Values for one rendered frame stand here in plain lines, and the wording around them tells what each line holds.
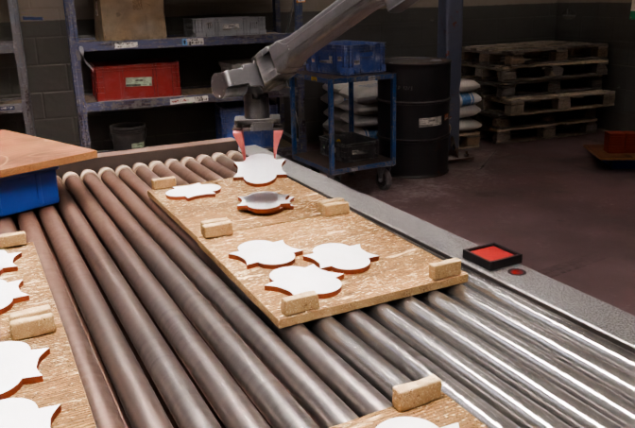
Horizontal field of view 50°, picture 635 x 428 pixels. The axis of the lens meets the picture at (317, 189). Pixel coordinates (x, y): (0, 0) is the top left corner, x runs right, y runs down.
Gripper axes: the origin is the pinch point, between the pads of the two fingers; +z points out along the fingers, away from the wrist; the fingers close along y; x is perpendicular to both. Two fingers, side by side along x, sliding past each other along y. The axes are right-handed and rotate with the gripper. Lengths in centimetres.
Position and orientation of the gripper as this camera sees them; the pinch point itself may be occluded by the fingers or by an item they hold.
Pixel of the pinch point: (259, 156)
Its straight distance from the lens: 158.1
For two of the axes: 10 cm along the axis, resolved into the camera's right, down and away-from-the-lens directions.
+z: 0.4, 9.6, 2.7
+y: 10.0, -0.5, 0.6
